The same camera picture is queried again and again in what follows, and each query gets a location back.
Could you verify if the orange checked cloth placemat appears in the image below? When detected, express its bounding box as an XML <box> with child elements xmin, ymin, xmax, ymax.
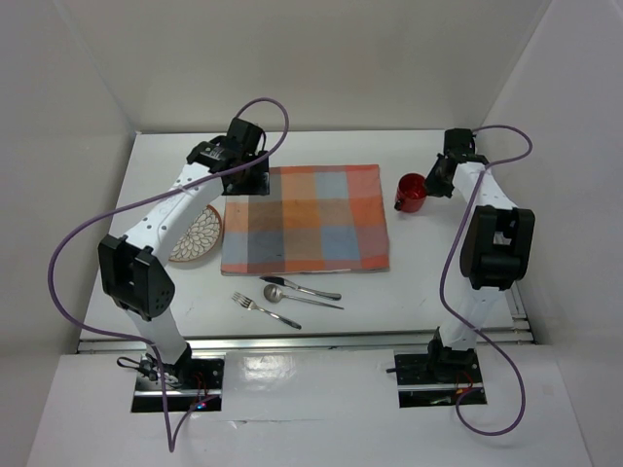
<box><xmin>221</xmin><ymin>164</ymin><xmax>389</xmax><ymax>275</ymax></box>

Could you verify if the silver table knife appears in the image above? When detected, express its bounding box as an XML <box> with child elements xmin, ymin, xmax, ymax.
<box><xmin>260</xmin><ymin>276</ymin><xmax>342</xmax><ymax>301</ymax></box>

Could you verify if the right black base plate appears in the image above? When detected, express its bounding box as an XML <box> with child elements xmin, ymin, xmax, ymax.
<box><xmin>385</xmin><ymin>348</ymin><xmax>483</xmax><ymax>385</ymax></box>

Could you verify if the aluminium frame rail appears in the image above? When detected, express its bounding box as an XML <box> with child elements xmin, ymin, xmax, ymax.
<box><xmin>77</xmin><ymin>326</ymin><xmax>534</xmax><ymax>354</ymax></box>
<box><xmin>457</xmin><ymin>128</ymin><xmax>531</xmax><ymax>332</ymax></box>

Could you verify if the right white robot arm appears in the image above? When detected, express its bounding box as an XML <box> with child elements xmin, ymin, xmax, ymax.
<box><xmin>424</xmin><ymin>128</ymin><xmax>535</xmax><ymax>383</ymax></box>

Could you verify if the silver spoon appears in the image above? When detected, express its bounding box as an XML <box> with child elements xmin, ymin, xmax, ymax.
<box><xmin>263</xmin><ymin>284</ymin><xmax>343</xmax><ymax>310</ymax></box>

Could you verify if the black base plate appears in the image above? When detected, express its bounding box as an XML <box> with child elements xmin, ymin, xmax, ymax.
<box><xmin>385</xmin><ymin>348</ymin><xmax>483</xmax><ymax>385</ymax></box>
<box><xmin>135</xmin><ymin>354</ymin><xmax>225</xmax><ymax>393</ymax></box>

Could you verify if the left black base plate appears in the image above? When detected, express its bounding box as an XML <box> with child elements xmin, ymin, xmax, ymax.
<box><xmin>135</xmin><ymin>354</ymin><xmax>225</xmax><ymax>393</ymax></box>

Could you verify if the silver fork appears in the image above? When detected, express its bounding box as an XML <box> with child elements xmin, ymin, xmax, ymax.
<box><xmin>232</xmin><ymin>292</ymin><xmax>302</xmax><ymax>330</ymax></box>

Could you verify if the red mug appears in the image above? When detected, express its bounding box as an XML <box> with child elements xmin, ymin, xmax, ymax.
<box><xmin>394</xmin><ymin>173</ymin><xmax>427</xmax><ymax>213</ymax></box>

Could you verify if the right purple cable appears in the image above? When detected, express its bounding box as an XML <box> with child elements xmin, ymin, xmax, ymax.
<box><xmin>439</xmin><ymin>125</ymin><xmax>534</xmax><ymax>435</ymax></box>

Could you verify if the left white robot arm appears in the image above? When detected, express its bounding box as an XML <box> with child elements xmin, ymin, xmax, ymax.
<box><xmin>97</xmin><ymin>118</ymin><xmax>270</xmax><ymax>388</ymax></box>

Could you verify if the aluminium frame rail right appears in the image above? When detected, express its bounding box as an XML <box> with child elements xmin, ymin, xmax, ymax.
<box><xmin>457</xmin><ymin>128</ymin><xmax>531</xmax><ymax>332</ymax></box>

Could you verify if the floral patterned ceramic plate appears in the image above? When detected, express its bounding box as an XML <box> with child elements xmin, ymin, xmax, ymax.
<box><xmin>168</xmin><ymin>204</ymin><xmax>224</xmax><ymax>268</ymax></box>

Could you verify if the purple cable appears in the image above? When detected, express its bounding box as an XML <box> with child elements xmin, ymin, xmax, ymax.
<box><xmin>47</xmin><ymin>96</ymin><xmax>289</xmax><ymax>453</ymax></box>
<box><xmin>439</xmin><ymin>125</ymin><xmax>534</xmax><ymax>435</ymax></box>

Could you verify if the aluminium frame rail front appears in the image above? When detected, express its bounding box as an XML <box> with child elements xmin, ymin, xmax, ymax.
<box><xmin>77</xmin><ymin>326</ymin><xmax>534</xmax><ymax>354</ymax></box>

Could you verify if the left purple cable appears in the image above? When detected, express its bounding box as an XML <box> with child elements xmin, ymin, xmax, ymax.
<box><xmin>47</xmin><ymin>96</ymin><xmax>289</xmax><ymax>453</ymax></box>

